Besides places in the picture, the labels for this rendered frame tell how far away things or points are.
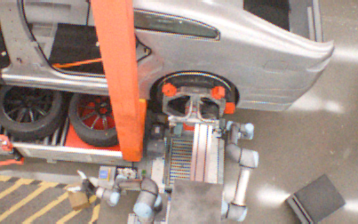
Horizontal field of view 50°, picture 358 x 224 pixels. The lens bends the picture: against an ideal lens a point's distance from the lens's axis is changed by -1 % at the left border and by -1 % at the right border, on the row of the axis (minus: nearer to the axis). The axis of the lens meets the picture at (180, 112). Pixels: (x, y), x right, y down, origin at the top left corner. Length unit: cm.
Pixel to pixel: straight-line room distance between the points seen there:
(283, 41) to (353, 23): 288
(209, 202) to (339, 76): 347
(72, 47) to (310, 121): 271
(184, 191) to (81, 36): 239
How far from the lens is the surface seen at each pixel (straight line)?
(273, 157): 437
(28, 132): 395
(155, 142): 380
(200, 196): 197
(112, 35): 198
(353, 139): 480
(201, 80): 324
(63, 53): 391
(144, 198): 254
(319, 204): 400
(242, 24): 284
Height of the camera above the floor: 393
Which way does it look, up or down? 63 degrees down
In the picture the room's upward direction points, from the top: 8 degrees clockwise
